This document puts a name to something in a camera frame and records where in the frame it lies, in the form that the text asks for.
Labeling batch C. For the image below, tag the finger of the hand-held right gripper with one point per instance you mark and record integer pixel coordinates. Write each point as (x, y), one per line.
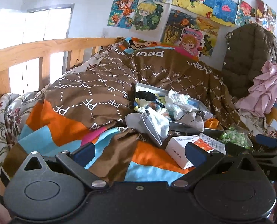
(234, 148)
(266, 140)

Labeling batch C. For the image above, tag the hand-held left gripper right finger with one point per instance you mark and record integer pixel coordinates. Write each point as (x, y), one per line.
(195, 155)

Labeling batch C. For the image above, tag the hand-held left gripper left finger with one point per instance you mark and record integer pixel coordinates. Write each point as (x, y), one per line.
(85, 154)

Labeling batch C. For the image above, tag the white tissue packet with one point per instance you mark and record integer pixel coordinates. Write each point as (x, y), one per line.
(174, 113)

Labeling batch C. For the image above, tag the metal tray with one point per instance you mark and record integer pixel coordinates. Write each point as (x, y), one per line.
(150, 87)

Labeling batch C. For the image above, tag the green pea packet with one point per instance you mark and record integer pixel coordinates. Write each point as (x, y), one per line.
(234, 137)

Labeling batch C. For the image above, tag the white orange medicine box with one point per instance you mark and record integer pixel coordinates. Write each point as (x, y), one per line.
(178, 149)

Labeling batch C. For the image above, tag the floral cloth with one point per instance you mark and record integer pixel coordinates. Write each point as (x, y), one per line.
(255, 121)

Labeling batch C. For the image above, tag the grey cloth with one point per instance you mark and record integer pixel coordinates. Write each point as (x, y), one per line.
(192, 121)

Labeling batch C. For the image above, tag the orange plastic bag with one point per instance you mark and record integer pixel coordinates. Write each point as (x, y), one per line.
(210, 122)

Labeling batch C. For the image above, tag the pink cloth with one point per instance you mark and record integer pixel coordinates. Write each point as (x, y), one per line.
(269, 86)

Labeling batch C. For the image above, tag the white striped sock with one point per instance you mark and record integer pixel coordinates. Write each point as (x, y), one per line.
(177, 96)

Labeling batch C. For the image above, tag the brown printed blanket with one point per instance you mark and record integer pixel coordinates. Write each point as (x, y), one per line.
(101, 86)

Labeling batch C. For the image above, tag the yellow patterned sock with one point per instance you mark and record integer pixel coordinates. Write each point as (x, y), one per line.
(140, 104)

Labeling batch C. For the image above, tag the floral bed sheet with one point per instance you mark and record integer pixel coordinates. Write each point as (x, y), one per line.
(3, 126)

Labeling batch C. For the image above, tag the olive puffer jacket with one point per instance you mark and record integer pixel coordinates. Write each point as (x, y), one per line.
(245, 51)

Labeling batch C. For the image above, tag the window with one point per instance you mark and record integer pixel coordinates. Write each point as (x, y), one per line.
(36, 25)

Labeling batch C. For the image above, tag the wooden bed rail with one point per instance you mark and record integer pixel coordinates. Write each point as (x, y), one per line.
(36, 49)

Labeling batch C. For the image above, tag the group of wall drawings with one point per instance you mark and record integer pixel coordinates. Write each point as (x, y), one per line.
(199, 2)

